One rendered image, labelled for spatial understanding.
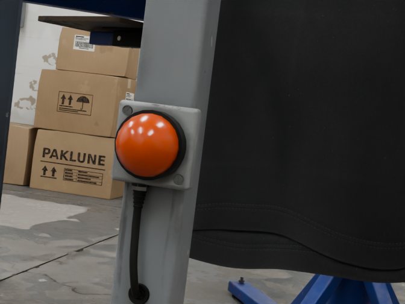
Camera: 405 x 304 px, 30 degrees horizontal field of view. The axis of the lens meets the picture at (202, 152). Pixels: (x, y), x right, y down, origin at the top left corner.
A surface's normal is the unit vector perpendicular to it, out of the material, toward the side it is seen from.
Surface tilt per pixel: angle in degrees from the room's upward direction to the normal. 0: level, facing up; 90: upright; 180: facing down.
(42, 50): 90
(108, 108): 91
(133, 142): 80
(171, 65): 90
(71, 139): 89
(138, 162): 119
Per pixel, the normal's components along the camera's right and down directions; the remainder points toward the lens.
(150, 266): -0.22, 0.03
